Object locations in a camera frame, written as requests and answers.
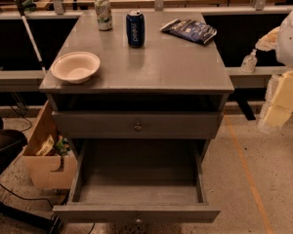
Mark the blue chip bag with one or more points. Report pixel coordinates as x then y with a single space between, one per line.
190 29

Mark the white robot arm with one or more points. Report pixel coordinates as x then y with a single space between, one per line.
284 43

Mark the blue pepsi can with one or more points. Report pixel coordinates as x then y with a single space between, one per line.
135 28

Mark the cardboard box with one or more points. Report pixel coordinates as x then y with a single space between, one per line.
47 172

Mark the clear hand sanitizer bottle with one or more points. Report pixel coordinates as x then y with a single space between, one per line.
249 63

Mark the snack packets in box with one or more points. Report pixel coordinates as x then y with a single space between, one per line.
54 147

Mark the white ceramic bowl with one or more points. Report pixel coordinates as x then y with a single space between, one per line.
76 67

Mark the grey wooden drawer cabinet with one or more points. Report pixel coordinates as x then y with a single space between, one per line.
166 75

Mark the black office chair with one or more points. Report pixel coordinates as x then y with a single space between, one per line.
11 144

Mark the green white soda can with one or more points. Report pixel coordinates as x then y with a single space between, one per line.
104 16

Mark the grey drawer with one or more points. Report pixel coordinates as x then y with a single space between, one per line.
138 181
90 124

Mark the white pole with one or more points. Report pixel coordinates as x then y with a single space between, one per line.
29 33

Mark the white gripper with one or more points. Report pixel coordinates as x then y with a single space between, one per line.
291 41

